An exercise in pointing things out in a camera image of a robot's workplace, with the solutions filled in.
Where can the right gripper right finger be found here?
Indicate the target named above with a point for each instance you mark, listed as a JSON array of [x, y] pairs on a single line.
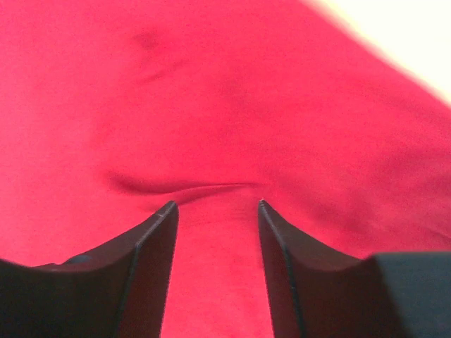
[[316, 291]]

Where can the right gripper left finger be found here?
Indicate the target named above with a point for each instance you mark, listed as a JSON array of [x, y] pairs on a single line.
[[117, 289]]

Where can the dark red t shirt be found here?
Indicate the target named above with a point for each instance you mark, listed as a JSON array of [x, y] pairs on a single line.
[[109, 109]]

